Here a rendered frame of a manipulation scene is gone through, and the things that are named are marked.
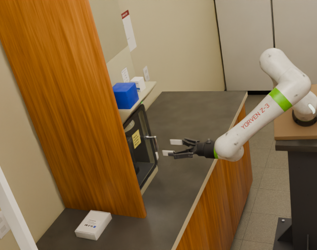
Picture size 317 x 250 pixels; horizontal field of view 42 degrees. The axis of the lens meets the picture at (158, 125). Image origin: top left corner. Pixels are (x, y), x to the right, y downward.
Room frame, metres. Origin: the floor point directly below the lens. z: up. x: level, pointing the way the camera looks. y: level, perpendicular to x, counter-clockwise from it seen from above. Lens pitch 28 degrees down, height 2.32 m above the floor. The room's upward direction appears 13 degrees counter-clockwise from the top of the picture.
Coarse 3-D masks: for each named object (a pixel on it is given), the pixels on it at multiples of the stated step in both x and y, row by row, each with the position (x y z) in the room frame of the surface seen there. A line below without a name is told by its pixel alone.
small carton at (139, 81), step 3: (132, 78) 1.94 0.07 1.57; (135, 78) 1.93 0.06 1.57; (138, 78) 1.92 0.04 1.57; (141, 78) 1.91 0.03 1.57; (132, 81) 1.91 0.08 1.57; (135, 81) 1.90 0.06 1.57; (138, 81) 1.89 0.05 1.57; (141, 81) 1.91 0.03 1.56; (135, 84) 1.90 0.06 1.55; (138, 84) 1.89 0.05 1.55; (141, 84) 1.90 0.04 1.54; (144, 84) 1.92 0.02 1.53; (138, 87) 1.89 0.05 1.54; (141, 87) 1.90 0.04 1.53; (144, 87) 1.92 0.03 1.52; (138, 90) 1.89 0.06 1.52; (141, 90) 1.89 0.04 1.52
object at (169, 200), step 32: (160, 96) 3.05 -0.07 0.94; (192, 96) 2.92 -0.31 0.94; (224, 96) 2.80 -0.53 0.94; (160, 128) 2.52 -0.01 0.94; (192, 128) 2.43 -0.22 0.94; (224, 128) 2.33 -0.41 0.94; (160, 160) 2.13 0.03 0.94; (192, 160) 2.06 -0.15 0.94; (160, 192) 1.82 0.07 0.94; (192, 192) 1.76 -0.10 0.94; (64, 224) 1.74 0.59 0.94; (128, 224) 1.63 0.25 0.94; (160, 224) 1.57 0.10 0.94
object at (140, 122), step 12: (144, 108) 2.02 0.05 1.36; (132, 120) 1.89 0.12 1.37; (144, 120) 1.99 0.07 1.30; (132, 132) 1.87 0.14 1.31; (144, 132) 1.97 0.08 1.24; (132, 144) 1.84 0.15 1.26; (144, 144) 1.94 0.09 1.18; (132, 156) 1.82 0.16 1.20; (144, 156) 1.92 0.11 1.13; (144, 168) 1.89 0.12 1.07; (144, 180) 1.86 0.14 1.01
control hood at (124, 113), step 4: (148, 84) 1.96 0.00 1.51; (152, 84) 1.95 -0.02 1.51; (148, 88) 1.91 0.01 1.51; (152, 88) 1.93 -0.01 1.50; (140, 92) 1.89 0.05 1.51; (144, 92) 1.87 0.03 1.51; (148, 92) 1.88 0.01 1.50; (140, 96) 1.84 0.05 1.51; (144, 96) 1.84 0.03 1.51; (140, 100) 1.80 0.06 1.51; (136, 104) 1.77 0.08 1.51; (132, 108) 1.73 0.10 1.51; (120, 112) 1.73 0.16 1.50; (124, 112) 1.72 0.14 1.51; (128, 112) 1.70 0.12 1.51; (120, 116) 1.73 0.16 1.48; (124, 116) 1.72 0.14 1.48; (128, 116) 1.72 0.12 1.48; (124, 120) 1.72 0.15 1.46
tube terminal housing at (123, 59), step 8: (128, 48) 2.03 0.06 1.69; (120, 56) 1.95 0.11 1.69; (128, 56) 2.01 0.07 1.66; (112, 64) 1.87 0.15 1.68; (120, 64) 1.93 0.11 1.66; (128, 64) 2.00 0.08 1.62; (112, 72) 1.86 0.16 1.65; (120, 72) 1.91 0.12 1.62; (128, 72) 1.98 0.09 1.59; (112, 80) 1.84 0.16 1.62; (120, 80) 1.90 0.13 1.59; (152, 176) 1.97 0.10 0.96
